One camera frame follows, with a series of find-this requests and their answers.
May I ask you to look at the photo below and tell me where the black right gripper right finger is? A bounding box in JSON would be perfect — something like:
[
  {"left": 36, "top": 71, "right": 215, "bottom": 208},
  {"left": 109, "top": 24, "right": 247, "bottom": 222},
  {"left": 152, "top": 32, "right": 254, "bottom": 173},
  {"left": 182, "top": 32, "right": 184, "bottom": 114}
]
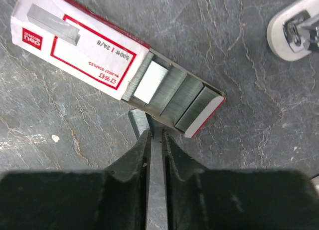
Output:
[{"left": 162, "top": 131, "right": 319, "bottom": 230}]

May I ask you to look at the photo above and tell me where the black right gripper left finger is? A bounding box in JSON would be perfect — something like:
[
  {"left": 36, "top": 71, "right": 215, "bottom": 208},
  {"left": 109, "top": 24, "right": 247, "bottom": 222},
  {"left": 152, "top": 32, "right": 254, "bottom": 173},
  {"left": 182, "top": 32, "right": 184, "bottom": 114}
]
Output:
[{"left": 0, "top": 131, "right": 151, "bottom": 230}]

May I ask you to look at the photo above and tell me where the silver staple strip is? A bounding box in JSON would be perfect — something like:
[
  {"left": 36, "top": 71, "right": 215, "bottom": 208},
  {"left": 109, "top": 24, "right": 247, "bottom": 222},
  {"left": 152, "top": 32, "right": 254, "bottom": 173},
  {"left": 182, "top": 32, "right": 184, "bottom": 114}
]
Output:
[{"left": 128, "top": 109, "right": 155, "bottom": 139}]

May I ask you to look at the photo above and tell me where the red white staple box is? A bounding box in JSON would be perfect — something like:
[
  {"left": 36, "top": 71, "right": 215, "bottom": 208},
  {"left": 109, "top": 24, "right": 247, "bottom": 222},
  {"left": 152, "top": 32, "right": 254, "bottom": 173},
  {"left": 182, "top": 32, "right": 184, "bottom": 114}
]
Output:
[{"left": 10, "top": 0, "right": 225, "bottom": 138}]

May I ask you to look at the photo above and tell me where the green white stapler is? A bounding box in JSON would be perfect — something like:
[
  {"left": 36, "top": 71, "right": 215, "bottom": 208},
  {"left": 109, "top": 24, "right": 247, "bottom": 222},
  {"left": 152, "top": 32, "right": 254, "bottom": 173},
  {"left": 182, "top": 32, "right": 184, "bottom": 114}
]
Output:
[{"left": 267, "top": 0, "right": 319, "bottom": 61}]

